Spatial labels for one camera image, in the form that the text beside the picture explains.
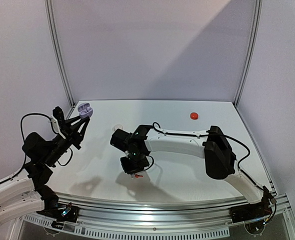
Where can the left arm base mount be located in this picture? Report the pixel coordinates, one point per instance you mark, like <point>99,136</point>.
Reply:
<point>60,212</point>

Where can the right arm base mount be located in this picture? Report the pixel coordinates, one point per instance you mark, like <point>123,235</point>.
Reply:
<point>246,212</point>

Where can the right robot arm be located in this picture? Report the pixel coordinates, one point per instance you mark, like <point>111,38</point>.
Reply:
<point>210,145</point>

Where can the left aluminium corner post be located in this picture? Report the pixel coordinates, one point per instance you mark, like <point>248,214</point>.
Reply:
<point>49,9</point>

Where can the right aluminium corner post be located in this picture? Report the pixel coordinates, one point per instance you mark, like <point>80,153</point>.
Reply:
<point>249,51</point>

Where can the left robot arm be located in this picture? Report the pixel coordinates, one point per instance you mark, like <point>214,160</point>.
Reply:
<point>26,190</point>

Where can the purple charging case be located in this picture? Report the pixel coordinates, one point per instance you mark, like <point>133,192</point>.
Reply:
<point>85,110</point>

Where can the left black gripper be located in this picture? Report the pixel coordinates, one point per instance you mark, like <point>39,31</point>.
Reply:
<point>71,132</point>

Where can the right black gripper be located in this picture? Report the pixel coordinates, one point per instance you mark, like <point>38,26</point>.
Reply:
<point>131,169</point>

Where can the red charging case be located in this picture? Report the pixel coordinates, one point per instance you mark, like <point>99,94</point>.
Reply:
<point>194,116</point>

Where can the aluminium front rail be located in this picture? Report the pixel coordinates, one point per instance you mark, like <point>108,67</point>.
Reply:
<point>101,219</point>

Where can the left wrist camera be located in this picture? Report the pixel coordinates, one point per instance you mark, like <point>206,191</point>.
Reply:
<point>57,120</point>

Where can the aluminium corner post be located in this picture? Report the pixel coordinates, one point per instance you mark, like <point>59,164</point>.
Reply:
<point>249,51</point>
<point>49,9</point>

